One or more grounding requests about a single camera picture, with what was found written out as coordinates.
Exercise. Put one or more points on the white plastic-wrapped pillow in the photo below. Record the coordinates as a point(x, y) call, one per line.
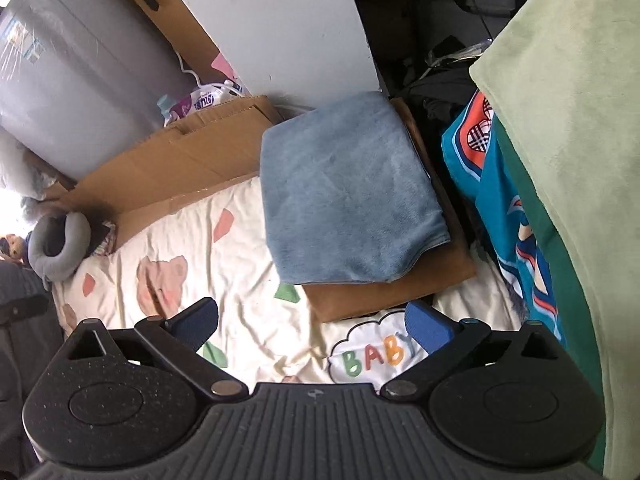
point(20, 170)

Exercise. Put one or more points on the black clothes pile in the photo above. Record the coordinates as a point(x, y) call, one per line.
point(440, 95)

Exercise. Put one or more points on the pink card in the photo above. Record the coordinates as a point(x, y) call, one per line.
point(222, 66)

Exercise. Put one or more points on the light green towel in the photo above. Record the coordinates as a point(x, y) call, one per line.
point(575, 110)

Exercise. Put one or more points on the grey plastic-wrapped roll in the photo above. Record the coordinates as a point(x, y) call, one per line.
point(75, 75)

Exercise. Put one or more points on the dark grey quilt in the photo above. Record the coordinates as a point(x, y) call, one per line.
point(25, 360)

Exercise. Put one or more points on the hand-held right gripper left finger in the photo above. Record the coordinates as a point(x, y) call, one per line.
point(200, 317)

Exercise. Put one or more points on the cream bear print bed sheet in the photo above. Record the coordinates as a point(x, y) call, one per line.
point(240, 270)

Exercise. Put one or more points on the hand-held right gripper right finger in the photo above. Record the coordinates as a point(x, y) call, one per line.
point(425, 324)

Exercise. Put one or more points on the blue cap detergent bottle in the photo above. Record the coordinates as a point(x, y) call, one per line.
point(165, 107)

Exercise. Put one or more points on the upright cardboard box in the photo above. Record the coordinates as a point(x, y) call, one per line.
point(175, 15)

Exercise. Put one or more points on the dark green garment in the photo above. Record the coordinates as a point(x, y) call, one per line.
point(560, 270)

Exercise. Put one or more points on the white purple refill pouch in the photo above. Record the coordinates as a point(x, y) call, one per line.
point(210, 100)

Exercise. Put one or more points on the small patterned cloth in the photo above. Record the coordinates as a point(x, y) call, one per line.
point(105, 240)

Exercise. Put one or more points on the brown folded cloth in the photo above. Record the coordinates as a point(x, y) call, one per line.
point(390, 295)

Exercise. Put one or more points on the flat brown cardboard sheet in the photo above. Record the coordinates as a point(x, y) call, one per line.
point(190, 160)

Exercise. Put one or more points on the grey neck pillow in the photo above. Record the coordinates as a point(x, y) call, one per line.
point(50, 260)

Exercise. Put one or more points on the brown plush toy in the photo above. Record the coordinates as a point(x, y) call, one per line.
point(15, 247)

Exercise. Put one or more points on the grey suitcase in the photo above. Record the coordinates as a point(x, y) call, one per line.
point(460, 5)

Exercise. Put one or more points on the light blue denim jeans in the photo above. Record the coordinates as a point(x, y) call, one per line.
point(350, 185)

